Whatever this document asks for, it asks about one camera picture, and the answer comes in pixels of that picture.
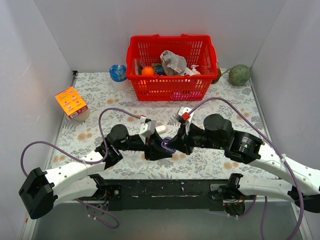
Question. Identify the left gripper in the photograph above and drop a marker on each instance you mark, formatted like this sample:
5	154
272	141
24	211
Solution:
151	148

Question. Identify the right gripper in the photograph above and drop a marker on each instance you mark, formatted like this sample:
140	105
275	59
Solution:
186	140

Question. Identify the white earbud charging case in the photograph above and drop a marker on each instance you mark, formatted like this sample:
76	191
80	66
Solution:
161	129

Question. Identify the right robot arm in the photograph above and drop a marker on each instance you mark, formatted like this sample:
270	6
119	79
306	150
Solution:
294	182

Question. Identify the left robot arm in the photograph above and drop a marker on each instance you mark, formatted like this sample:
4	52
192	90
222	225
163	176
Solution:
44	189

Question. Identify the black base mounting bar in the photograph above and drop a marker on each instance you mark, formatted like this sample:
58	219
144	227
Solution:
167	194

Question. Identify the white pump bottle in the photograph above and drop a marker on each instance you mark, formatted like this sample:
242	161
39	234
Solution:
191	71

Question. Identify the beige round container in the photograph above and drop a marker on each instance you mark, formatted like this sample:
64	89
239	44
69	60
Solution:
83	116

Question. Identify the orange fruit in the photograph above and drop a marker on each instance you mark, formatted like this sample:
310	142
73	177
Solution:
148	71

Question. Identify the green blue item in basket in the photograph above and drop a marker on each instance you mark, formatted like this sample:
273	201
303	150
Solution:
158	69

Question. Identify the crumpled grey plastic bag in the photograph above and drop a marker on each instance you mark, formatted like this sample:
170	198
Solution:
173	64

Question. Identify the blue lidded white cup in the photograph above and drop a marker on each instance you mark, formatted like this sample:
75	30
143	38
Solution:
118	75

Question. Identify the floral patterned table mat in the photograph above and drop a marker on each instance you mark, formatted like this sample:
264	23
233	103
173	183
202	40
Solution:
109	107

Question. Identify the green melon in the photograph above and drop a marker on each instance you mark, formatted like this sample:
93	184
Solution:
239	75

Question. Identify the orange snack box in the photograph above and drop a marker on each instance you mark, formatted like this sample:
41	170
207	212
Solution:
71	102

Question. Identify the red plastic shopping basket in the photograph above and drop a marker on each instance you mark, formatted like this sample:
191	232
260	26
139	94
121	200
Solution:
145	50

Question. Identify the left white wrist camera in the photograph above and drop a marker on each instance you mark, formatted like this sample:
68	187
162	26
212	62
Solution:
147	128

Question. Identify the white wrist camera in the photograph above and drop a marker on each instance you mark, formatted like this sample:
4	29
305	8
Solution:
185	117
147	128

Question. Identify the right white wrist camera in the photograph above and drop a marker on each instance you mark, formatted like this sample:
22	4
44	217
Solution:
185	117

